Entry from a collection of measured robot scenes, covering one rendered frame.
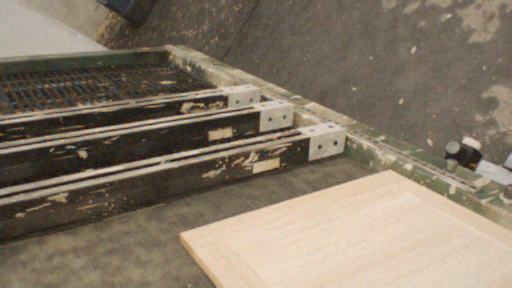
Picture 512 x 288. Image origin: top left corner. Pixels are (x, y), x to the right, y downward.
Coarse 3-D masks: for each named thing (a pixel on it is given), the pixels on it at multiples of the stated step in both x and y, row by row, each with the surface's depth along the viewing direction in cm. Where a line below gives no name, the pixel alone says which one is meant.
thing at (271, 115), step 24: (168, 120) 123; (192, 120) 123; (216, 120) 127; (240, 120) 131; (264, 120) 136; (288, 120) 142; (0, 144) 103; (24, 144) 105; (48, 144) 104; (72, 144) 107; (96, 144) 110; (120, 144) 113; (144, 144) 117; (168, 144) 121; (192, 144) 125; (0, 168) 100; (24, 168) 103; (48, 168) 106; (72, 168) 109
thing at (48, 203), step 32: (320, 128) 122; (160, 160) 99; (192, 160) 100; (224, 160) 104; (256, 160) 109; (288, 160) 115; (0, 192) 84; (32, 192) 85; (64, 192) 86; (96, 192) 89; (128, 192) 93; (160, 192) 97; (0, 224) 81; (32, 224) 84
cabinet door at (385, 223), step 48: (336, 192) 101; (384, 192) 103; (432, 192) 104; (192, 240) 82; (240, 240) 83; (288, 240) 84; (336, 240) 85; (384, 240) 86; (432, 240) 87; (480, 240) 87
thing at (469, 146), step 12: (456, 144) 115; (468, 144) 119; (480, 144) 119; (444, 156) 121; (456, 156) 116; (468, 156) 117; (480, 156) 119; (468, 168) 118; (480, 168) 114; (492, 168) 112; (504, 168) 111; (504, 180) 110
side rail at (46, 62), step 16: (144, 48) 215; (160, 48) 217; (0, 64) 179; (16, 64) 182; (32, 64) 186; (48, 64) 189; (64, 64) 192; (80, 64) 196; (96, 64) 199; (112, 64) 203; (16, 80) 184
